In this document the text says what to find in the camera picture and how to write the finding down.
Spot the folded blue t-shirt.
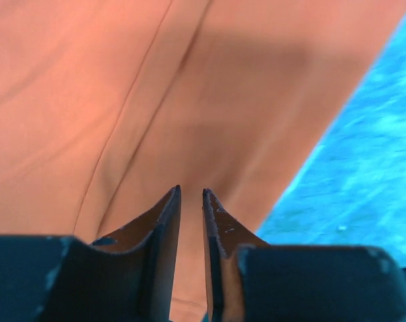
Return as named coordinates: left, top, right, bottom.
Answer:
left=258, top=16, right=406, bottom=266

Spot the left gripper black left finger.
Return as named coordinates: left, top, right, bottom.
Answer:
left=91, top=185, right=181, bottom=321

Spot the orange t-shirt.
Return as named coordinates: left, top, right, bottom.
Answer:
left=0, top=1, right=406, bottom=321

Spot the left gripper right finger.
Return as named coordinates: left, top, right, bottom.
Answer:
left=203, top=189, right=268, bottom=321

